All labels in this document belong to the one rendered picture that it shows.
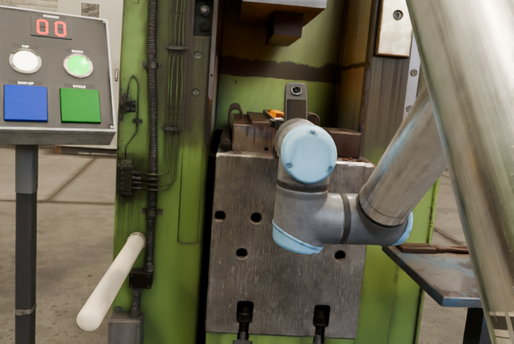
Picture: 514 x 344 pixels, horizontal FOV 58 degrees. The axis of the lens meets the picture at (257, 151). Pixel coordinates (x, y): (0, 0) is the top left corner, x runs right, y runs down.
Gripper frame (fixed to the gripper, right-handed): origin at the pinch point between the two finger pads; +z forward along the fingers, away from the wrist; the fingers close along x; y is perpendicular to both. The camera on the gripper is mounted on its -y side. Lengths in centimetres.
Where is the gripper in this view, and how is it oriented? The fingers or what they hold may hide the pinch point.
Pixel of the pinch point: (286, 119)
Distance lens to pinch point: 111.2
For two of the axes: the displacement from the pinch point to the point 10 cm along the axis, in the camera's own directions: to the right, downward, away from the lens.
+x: 10.0, 0.7, 0.6
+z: -0.5, -1.7, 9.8
